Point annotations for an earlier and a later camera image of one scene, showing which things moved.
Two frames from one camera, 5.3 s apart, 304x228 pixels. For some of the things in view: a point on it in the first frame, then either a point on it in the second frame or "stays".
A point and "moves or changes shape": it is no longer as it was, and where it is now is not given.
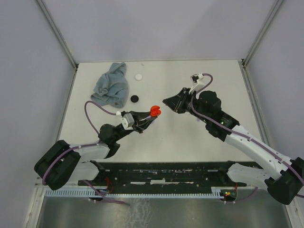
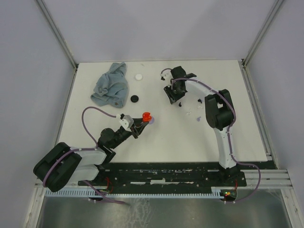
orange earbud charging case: [155, 111] moves or changes shape
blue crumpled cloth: [112, 88] stays
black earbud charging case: [134, 99] stays
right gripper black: [176, 103] -> [172, 99]
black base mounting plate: [159, 174] stays
